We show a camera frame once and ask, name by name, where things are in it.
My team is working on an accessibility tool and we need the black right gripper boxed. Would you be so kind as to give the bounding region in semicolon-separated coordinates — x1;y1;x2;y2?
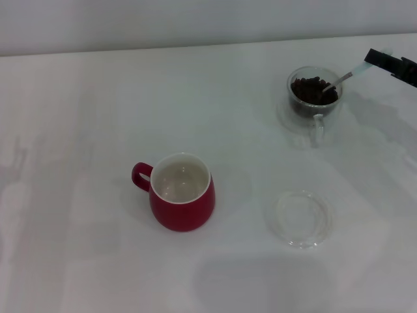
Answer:
364;48;417;89

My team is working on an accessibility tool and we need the blue handled metal spoon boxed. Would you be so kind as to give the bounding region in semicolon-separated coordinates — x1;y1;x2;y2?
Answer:
321;48;394;94

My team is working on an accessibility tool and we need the red ceramic mug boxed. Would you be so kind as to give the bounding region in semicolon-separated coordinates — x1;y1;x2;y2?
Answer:
131;152;216;233

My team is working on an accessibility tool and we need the coffee beans pile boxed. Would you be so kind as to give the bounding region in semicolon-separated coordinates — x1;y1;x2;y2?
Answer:
291;76;339;117

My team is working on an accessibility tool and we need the clear glass saucer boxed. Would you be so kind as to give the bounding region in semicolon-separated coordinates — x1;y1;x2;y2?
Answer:
265;190;334;250

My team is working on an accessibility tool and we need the glass cup with handle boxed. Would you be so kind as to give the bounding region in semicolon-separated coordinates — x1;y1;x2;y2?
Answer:
286;66;343;148

